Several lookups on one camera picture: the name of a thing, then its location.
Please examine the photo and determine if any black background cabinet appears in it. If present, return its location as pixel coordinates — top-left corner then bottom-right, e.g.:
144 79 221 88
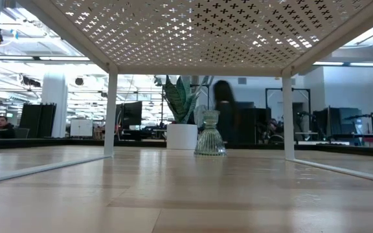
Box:
314 107 362 137

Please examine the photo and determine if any person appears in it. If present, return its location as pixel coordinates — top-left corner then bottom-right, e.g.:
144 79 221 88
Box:
0 115 16 140
212 80 241 145

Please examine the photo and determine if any green plant in white pot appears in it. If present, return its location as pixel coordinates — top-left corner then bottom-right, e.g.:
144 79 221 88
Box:
155 74 215 150

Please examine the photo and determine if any ceiling light strip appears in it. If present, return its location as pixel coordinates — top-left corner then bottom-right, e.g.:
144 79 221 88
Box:
0 55 90 61
312 61 373 67

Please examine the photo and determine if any white perforated metal shelf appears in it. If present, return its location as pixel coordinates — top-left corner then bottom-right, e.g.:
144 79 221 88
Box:
0 0 373 185

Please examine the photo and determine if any black partition panel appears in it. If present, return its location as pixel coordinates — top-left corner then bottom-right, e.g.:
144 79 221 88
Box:
18 102 57 139

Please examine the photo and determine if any olive round vase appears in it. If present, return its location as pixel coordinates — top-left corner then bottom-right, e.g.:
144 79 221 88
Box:
194 109 228 157

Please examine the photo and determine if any white cabinet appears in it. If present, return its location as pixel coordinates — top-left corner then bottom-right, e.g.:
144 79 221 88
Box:
69 118 94 137

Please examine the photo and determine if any white round column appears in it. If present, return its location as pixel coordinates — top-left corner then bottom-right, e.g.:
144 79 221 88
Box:
41 72 68 139

